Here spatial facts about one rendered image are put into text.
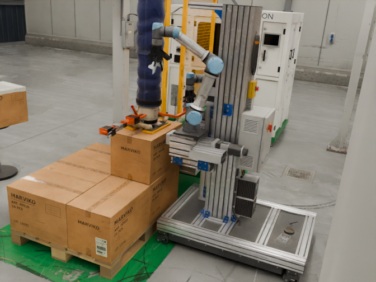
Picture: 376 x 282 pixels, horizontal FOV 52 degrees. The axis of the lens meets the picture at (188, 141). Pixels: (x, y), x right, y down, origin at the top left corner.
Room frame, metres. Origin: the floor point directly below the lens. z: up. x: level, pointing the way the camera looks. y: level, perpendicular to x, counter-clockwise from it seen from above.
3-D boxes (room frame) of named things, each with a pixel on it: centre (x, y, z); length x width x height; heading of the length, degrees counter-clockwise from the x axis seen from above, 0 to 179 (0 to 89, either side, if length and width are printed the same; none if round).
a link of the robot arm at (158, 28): (2.84, 0.27, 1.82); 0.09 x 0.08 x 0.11; 94
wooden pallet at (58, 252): (3.13, 0.75, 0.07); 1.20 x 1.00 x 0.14; 158
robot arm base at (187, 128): (2.99, -0.02, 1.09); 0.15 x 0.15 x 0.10
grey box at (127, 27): (4.68, 0.79, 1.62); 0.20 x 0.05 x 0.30; 158
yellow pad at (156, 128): (3.27, 0.28, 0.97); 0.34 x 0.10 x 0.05; 156
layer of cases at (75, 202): (3.13, 0.75, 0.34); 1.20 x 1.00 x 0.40; 158
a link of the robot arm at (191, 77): (3.46, 0.02, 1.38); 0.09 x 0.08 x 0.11; 126
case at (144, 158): (3.30, 0.36, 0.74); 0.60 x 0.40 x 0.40; 156
